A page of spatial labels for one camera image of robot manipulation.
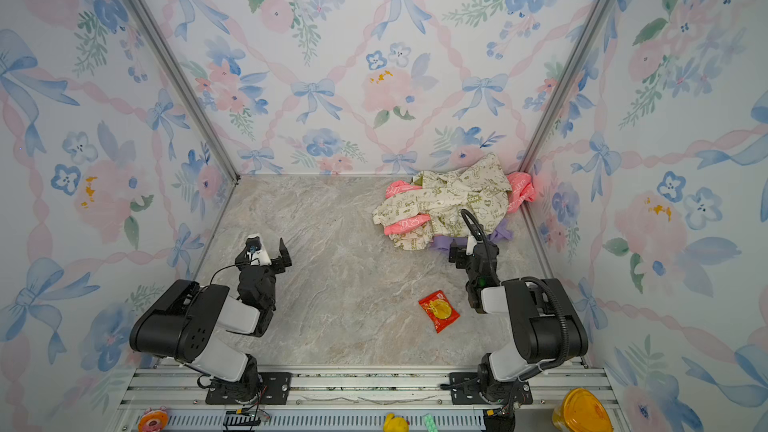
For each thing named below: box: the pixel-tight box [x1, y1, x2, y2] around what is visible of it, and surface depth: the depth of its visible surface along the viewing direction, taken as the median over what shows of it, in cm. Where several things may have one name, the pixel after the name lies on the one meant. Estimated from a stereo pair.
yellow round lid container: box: [552, 388, 614, 432], surface depth 65 cm
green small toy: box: [423, 413, 439, 432], surface depth 70 cm
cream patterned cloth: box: [372, 154, 512, 251], surface depth 100 cm
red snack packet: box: [418, 290, 460, 334], surface depth 87 cm
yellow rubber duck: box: [383, 412, 409, 432], surface depth 69 cm
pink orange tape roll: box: [138, 410, 169, 432], surface depth 69 cm
